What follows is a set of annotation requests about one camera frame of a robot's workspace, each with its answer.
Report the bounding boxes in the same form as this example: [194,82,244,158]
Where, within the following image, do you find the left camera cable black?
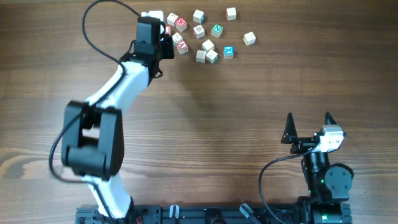
[49,0,142,224]

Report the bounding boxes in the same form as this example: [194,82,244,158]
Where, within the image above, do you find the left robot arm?
[60,16,174,223]

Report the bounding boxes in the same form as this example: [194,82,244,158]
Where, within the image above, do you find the yellowish block far right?
[243,32,256,45]

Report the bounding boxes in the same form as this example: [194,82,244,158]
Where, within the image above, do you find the plain block above A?
[172,32,183,45]

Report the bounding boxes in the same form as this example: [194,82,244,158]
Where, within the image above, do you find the blue X block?
[223,46,234,58]

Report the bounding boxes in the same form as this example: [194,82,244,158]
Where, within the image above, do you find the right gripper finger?
[280,113,298,144]
[325,111,337,125]

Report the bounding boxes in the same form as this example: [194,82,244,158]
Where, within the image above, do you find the plain block top right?
[226,7,237,21]

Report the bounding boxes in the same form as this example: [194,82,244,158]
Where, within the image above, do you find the right camera cable black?
[258,146,314,223]

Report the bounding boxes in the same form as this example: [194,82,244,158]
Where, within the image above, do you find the block with blue side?
[193,9,205,24]

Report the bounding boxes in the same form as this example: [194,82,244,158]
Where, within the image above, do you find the block with green side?
[205,49,218,63]

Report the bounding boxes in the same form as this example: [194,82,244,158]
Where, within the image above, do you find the plain block top left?
[167,12,178,27]

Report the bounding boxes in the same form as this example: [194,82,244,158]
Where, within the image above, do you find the red M block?
[175,17,187,32]

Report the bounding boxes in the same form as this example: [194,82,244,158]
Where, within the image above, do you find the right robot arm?
[281,112,354,224]

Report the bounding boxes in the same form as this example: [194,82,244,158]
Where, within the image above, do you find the red A block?
[176,40,188,54]

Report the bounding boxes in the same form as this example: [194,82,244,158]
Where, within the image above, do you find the block with red drawing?
[193,25,205,39]

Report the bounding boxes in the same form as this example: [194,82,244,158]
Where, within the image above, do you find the green N block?
[211,24,223,38]

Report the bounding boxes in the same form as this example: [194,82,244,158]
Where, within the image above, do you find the red I block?
[164,25,171,37]

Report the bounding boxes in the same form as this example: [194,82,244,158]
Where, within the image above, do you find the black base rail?
[75,203,353,224]

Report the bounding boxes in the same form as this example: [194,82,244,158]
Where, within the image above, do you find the plain block lower centre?
[196,50,206,63]

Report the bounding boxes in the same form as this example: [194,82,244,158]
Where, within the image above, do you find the camera cable black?
[258,146,314,223]
[49,0,142,224]

